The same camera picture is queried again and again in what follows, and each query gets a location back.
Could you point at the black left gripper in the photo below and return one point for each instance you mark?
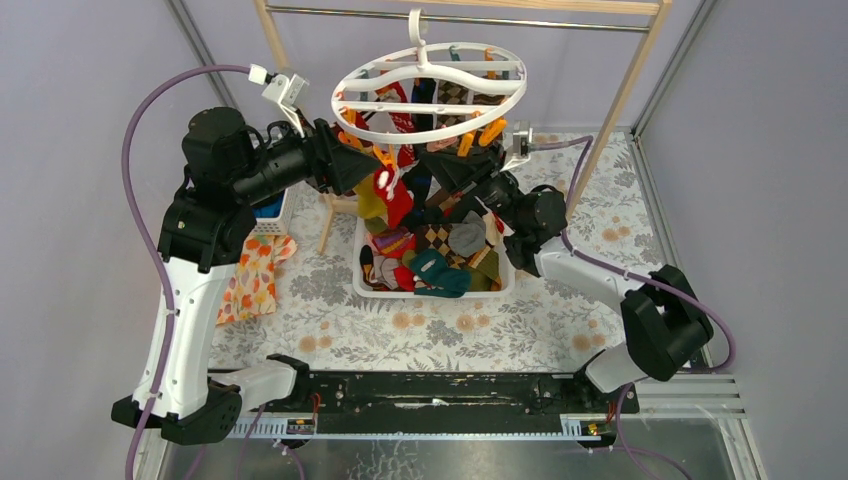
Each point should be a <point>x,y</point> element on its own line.
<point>319,153</point>

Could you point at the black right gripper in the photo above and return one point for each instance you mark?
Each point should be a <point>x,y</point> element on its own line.
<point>473,173</point>

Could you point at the yellow mustard sock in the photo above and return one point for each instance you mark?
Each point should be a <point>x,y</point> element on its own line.
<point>369,204</point>

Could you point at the red santa sock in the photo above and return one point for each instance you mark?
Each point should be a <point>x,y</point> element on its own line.
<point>393,194</point>

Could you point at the white round sock hanger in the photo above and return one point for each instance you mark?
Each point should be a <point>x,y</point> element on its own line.
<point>454,93</point>

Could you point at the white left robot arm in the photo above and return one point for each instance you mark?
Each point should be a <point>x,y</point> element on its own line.
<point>229,170</point>

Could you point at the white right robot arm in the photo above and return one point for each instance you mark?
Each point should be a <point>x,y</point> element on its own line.
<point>664,324</point>

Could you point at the white perforated basket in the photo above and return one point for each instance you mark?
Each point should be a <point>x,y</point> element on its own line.
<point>273,216</point>

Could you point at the teal green sock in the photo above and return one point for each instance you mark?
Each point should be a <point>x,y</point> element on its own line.
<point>434,277</point>

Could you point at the orange floral cloth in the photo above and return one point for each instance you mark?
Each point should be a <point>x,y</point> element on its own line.
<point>251,292</point>

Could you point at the metal hanging rod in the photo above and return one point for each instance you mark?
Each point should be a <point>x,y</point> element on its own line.
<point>454,19</point>

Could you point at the floral patterned table mat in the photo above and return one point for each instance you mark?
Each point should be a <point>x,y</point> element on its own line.
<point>541,325</point>

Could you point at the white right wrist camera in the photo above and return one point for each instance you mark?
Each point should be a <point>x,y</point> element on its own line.
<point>518,153</point>

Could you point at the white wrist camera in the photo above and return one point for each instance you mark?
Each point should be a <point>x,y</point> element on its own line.
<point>283,89</point>
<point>518,153</point>

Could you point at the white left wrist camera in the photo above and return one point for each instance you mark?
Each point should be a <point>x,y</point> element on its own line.
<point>283,89</point>

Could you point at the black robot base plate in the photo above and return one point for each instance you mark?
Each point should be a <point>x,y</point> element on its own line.
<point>356,391</point>

